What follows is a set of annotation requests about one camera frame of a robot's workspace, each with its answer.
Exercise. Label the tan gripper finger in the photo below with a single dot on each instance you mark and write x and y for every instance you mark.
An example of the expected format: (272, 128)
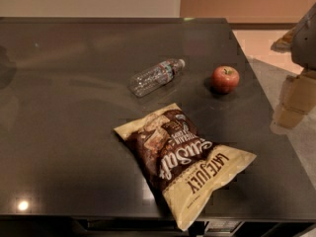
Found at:
(298, 93)
(285, 120)

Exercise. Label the clear plastic water bottle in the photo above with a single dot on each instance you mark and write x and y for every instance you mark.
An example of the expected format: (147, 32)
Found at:
(151, 79)

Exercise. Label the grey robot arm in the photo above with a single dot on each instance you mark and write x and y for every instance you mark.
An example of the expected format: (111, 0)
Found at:
(303, 43)

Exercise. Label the red apple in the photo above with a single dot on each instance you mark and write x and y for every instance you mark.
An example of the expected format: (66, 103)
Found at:
(224, 79)

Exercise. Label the brown cream chips bag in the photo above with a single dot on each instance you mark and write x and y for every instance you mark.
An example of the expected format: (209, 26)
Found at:
(176, 161)

